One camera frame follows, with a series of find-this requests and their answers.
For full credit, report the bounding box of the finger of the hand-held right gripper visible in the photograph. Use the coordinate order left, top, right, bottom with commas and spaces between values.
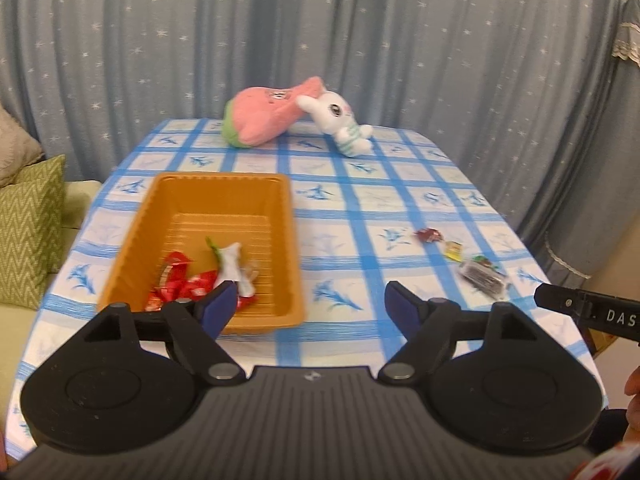
534, 282, 588, 322

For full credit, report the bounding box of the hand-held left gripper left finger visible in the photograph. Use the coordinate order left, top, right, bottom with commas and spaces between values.
85, 281, 246, 387

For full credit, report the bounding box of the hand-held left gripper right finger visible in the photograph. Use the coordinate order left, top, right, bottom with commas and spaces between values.
379, 281, 538, 386

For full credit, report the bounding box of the red snack wrapper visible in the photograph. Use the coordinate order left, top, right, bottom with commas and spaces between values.
145, 285, 185, 312
181, 270, 221, 302

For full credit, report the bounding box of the green and white snack packet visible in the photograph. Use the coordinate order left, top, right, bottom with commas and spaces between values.
205, 236, 258, 297

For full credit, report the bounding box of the red wrapper with brown picture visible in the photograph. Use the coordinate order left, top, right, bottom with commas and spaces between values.
159, 252, 196, 288

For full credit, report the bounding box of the clear packet of dark snack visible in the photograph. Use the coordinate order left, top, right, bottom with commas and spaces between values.
459, 260, 512, 301

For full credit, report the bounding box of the orange plastic tray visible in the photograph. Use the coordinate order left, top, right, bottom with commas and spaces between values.
96, 172, 307, 336

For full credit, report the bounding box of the person's right hand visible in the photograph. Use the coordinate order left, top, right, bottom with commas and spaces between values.
625, 364, 640, 443

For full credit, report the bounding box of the blue checkered tablecloth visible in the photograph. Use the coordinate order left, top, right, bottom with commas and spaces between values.
15, 117, 608, 461

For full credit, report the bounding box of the red white printed clothing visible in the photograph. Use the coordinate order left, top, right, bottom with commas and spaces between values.
570, 439, 640, 480

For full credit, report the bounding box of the lace-trimmed blue fabric cover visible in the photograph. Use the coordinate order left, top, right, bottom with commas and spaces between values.
544, 0, 640, 281

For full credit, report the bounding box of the light green sofa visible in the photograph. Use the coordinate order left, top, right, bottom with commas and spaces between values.
0, 180, 103, 461

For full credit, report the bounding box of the white rabbit plush toy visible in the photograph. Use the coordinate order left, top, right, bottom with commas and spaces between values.
296, 90, 374, 157

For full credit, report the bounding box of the green zigzag cushion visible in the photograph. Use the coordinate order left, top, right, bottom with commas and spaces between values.
10, 155, 67, 190
0, 179, 67, 311

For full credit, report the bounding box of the pink plush toy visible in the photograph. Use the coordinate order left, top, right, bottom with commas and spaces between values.
222, 76, 326, 149

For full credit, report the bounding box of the beige pillow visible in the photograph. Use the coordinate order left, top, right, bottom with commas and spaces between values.
0, 105, 44, 187

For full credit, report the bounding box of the blue-grey star curtain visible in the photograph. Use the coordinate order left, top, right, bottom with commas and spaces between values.
0, 0, 626, 241

